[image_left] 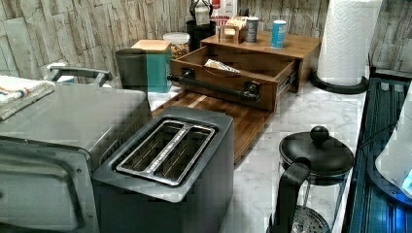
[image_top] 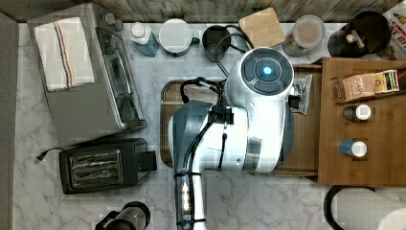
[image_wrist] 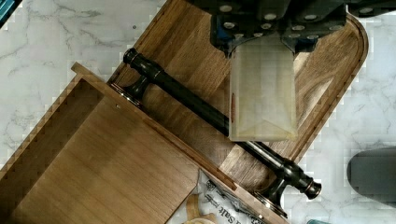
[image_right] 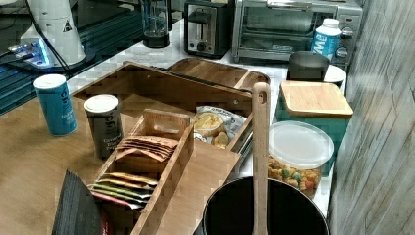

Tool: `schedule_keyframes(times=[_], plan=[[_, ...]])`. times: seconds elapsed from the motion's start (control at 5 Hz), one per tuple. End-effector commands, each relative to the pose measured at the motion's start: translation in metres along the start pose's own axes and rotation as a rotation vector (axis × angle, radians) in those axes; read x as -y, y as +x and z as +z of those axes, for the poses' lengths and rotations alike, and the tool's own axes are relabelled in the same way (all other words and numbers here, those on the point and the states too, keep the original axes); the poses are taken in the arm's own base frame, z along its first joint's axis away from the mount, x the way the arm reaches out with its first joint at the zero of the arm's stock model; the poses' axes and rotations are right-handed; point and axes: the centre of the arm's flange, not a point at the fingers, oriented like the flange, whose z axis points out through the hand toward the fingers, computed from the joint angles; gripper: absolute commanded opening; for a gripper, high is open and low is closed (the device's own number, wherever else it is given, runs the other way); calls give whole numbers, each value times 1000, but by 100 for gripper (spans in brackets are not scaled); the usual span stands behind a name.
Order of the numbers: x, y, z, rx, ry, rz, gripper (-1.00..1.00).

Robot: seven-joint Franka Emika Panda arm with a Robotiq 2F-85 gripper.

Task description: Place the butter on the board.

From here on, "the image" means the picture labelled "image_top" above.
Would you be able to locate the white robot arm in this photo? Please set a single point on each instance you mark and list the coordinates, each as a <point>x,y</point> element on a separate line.
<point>249,128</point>

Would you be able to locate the wooden cutting board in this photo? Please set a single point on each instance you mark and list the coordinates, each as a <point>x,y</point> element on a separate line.
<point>171,100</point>

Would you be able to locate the dark grey cup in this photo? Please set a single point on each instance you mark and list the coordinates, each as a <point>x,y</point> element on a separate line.
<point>215,38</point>

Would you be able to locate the silver toaster oven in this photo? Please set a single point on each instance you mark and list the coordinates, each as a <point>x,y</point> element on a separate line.
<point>88,84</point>

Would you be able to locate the snack chip bag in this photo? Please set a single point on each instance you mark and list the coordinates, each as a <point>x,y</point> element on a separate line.
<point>299,95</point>

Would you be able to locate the white-capped blue bottle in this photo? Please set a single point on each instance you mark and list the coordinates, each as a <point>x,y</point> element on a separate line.
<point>144,39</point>

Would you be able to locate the teal box with wooden lid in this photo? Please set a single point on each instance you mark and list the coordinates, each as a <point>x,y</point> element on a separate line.
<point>263,28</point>

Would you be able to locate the black two-slot toaster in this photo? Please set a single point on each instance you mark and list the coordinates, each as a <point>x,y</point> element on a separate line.
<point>105,166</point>

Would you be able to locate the blender jar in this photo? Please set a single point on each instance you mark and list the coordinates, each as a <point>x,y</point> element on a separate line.
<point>134,216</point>

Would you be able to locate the clear cereal jar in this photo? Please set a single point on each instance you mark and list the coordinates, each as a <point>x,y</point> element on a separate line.
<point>307,33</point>

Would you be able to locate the wooden tea bag holder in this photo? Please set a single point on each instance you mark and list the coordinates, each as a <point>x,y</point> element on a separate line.
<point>338,93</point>

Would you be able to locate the blue salt shaker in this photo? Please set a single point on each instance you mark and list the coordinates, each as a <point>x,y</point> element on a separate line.
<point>357,149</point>

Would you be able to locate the black pepper shaker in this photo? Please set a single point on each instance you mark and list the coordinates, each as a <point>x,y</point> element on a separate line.
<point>357,113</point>

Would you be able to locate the striped white dish towel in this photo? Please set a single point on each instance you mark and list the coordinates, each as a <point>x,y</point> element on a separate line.
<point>64,54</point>

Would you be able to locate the brown tea bags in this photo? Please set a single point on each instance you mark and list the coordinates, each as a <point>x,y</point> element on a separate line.
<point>359,86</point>

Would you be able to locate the wooden shelf rack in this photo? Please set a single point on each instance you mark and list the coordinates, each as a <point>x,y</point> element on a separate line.
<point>318,134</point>

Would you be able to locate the wooden spoon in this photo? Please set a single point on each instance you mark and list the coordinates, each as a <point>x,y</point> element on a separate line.
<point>353,37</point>

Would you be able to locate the toaster power plug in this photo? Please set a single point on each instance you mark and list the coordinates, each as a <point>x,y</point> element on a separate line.
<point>42,155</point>

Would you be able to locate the yellow green tea bags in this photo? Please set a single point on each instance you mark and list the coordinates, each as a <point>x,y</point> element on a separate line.
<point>385,82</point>

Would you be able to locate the black pot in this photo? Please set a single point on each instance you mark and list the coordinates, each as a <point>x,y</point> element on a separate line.
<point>372,27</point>

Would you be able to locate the cereal box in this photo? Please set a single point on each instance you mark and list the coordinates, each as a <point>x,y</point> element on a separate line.
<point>396,17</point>

